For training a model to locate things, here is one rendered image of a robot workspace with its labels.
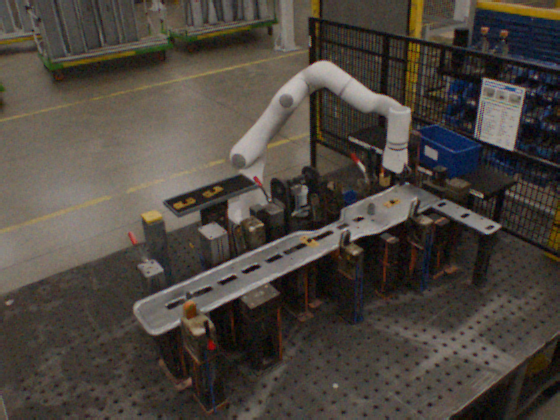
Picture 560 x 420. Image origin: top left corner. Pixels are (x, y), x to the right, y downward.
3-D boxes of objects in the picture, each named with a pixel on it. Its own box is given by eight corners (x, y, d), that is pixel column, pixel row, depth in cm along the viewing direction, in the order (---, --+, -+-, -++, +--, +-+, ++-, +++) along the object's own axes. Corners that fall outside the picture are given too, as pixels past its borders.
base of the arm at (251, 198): (226, 216, 262) (223, 184, 252) (255, 202, 273) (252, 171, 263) (251, 231, 250) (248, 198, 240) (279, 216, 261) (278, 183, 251)
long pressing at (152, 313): (156, 343, 162) (155, 340, 161) (128, 306, 178) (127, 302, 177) (444, 201, 229) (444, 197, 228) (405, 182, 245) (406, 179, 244)
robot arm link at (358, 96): (346, 86, 220) (404, 128, 220) (335, 98, 208) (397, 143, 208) (357, 69, 215) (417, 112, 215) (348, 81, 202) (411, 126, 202)
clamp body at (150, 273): (160, 355, 196) (143, 280, 178) (148, 338, 204) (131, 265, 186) (183, 343, 201) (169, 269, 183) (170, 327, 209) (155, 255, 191)
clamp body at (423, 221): (416, 297, 219) (424, 228, 201) (395, 283, 227) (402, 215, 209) (430, 288, 223) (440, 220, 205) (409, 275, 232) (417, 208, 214)
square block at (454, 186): (449, 256, 242) (460, 188, 223) (436, 248, 248) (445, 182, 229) (460, 250, 246) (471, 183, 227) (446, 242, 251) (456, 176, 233)
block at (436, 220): (432, 282, 227) (440, 228, 212) (413, 270, 234) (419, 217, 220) (446, 273, 231) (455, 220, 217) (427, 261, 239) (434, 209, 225)
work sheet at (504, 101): (514, 154, 231) (527, 86, 215) (471, 138, 247) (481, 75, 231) (516, 152, 232) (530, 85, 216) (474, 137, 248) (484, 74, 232)
